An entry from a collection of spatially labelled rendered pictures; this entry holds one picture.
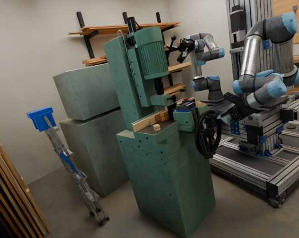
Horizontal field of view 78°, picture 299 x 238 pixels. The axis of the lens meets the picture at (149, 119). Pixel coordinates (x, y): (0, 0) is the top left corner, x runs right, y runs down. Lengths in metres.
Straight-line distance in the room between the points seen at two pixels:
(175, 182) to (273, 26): 1.08
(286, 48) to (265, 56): 0.51
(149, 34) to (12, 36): 2.50
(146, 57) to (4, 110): 2.46
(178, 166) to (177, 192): 0.18
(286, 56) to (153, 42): 0.82
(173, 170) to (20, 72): 2.70
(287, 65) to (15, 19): 3.30
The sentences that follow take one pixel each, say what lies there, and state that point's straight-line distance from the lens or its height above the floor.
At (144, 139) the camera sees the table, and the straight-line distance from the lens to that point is 1.17.
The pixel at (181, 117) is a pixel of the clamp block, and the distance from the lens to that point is 1.20.
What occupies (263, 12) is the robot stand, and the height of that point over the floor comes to 1.47.
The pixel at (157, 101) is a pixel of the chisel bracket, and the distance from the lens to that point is 1.33.
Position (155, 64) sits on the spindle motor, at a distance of 1.23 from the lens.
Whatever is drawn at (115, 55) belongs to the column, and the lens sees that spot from 1.46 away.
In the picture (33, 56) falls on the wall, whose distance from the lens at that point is 3.40.
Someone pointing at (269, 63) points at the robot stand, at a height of 1.06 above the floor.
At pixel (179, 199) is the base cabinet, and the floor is 0.38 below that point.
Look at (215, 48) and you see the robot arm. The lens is 1.62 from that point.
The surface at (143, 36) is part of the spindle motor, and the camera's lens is 1.25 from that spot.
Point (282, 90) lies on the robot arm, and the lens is 0.98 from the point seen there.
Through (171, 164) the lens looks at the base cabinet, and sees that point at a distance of 1.23.
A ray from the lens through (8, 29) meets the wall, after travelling 3.45.
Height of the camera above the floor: 1.29
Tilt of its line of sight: 16 degrees down
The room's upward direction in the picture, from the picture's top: 14 degrees counter-clockwise
